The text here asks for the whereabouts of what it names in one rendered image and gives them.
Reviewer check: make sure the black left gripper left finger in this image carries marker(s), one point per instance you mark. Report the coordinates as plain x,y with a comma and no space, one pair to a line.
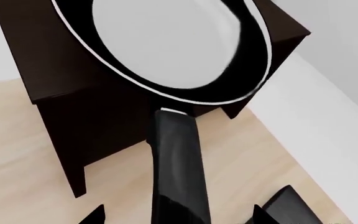
96,217

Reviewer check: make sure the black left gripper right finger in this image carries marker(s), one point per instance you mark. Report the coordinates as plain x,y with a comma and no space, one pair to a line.
261,217

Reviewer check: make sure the black frying pan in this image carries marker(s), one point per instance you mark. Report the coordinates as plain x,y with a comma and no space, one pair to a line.
179,163

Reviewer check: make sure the dark brown wooden table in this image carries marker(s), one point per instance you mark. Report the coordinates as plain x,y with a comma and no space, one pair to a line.
73,93

